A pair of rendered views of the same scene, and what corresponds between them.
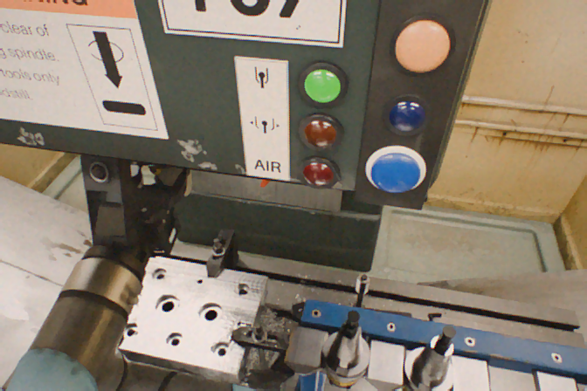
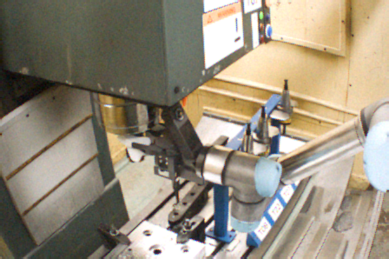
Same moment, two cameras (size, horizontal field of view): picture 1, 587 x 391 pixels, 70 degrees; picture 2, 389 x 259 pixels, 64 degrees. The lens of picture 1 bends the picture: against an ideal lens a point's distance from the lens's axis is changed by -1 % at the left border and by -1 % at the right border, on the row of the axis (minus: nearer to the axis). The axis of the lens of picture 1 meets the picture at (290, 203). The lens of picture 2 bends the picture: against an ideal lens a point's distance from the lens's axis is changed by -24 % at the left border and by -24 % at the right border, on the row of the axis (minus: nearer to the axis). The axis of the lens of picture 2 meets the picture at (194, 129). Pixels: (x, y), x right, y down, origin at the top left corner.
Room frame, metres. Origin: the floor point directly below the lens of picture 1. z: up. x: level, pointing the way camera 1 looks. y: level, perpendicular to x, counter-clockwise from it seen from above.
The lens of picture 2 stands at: (0.07, 0.84, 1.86)
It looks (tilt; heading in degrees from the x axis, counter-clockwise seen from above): 31 degrees down; 291
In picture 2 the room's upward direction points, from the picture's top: 4 degrees counter-clockwise
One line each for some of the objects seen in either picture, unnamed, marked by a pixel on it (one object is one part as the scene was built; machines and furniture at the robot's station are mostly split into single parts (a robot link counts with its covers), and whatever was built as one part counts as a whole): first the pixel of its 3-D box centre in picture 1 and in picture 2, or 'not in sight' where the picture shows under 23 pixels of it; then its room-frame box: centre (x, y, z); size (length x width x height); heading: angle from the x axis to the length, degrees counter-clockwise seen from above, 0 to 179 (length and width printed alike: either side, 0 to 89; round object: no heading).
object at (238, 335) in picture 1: (264, 345); (189, 234); (0.40, 0.06, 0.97); 0.13 x 0.03 x 0.15; 77
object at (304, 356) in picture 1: (306, 350); not in sight; (0.27, -0.02, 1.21); 0.07 x 0.05 x 0.01; 167
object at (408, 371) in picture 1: (427, 373); (262, 138); (0.24, -0.18, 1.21); 0.06 x 0.06 x 0.03
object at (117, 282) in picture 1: (106, 289); (218, 163); (0.26, 0.20, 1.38); 0.08 x 0.05 x 0.08; 82
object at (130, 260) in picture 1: (133, 235); (182, 156); (0.34, 0.19, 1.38); 0.12 x 0.08 x 0.09; 172
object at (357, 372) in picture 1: (345, 356); not in sight; (0.26, -0.07, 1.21); 0.06 x 0.06 x 0.03
